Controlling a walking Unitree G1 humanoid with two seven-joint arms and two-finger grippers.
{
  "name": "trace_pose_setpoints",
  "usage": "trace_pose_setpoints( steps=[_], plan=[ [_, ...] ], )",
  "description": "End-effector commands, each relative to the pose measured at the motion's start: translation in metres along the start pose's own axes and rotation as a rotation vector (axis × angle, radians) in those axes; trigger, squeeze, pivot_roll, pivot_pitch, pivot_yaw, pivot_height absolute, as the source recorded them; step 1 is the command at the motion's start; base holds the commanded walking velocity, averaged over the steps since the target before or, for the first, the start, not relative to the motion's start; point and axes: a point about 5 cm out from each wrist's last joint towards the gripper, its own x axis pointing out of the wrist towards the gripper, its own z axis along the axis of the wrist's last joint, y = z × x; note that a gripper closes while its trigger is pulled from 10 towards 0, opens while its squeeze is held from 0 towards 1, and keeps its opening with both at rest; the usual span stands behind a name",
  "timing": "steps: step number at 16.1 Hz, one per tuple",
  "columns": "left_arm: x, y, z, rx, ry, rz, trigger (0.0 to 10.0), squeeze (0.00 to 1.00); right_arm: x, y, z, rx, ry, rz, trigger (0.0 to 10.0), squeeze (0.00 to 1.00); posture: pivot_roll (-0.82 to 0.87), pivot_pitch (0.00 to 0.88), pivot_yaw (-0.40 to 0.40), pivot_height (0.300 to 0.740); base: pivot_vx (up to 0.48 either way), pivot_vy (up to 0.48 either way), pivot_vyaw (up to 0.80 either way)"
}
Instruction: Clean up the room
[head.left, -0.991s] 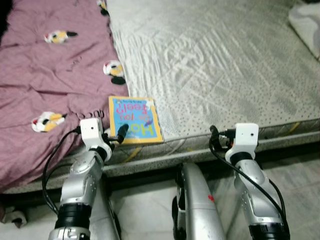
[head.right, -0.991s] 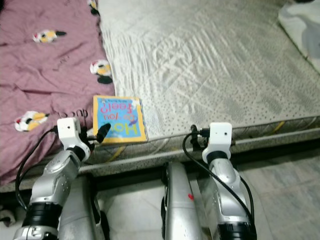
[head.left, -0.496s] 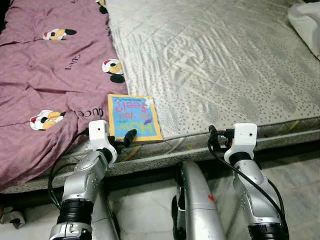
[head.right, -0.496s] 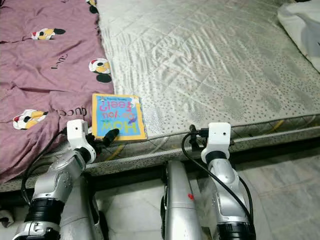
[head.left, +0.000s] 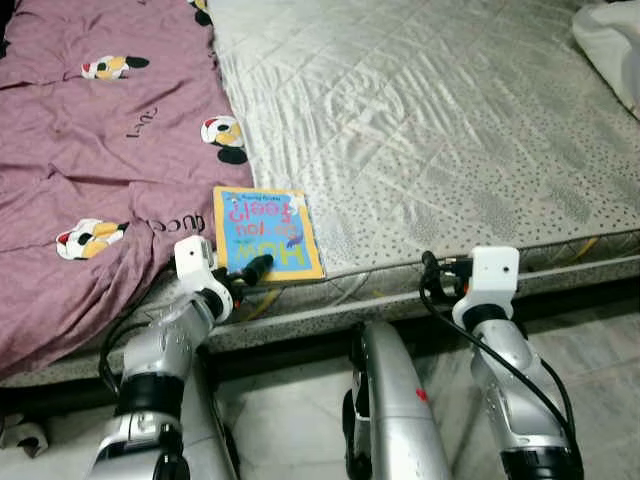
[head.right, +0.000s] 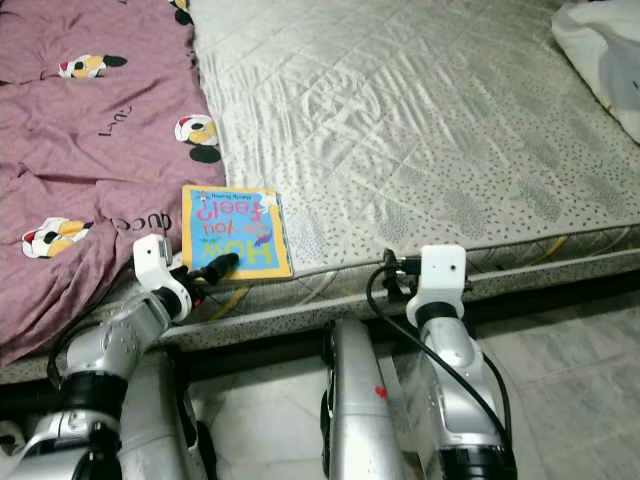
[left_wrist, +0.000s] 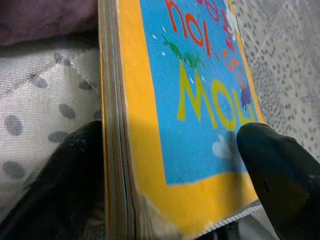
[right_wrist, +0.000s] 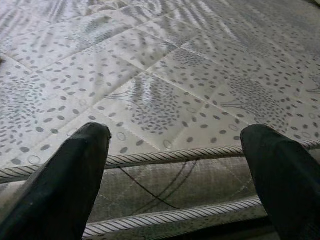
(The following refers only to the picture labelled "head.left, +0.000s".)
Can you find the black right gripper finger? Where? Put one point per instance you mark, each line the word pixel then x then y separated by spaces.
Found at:
pixel 429 263

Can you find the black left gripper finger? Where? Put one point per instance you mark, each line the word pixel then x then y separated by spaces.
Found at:
pixel 257 267

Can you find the blue yellow children's book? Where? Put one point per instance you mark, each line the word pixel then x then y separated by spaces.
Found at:
pixel 265 235

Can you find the white pillow green tree print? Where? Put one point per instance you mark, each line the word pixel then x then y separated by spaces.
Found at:
pixel 612 45

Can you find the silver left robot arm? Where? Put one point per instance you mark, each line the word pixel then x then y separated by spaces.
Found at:
pixel 160 350

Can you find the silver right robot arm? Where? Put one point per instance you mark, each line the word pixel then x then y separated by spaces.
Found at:
pixel 510 380

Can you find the silver robot right leg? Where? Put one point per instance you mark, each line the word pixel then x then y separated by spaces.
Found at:
pixel 395 410

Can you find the white quilted mattress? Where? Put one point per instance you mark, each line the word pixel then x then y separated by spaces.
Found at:
pixel 420 100

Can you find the purple cartoon print blanket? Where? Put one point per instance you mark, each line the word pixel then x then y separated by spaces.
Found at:
pixel 100 120

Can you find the small white slipper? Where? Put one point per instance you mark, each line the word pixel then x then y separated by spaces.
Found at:
pixel 22 437

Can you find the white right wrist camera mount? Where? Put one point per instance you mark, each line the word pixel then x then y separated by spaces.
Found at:
pixel 490 275

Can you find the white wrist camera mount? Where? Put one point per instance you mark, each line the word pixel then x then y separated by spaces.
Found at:
pixel 490 275
pixel 192 258

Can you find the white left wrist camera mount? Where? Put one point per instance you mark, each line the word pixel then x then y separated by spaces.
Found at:
pixel 192 258

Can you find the grey bed frame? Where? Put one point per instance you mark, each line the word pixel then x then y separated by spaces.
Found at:
pixel 300 315

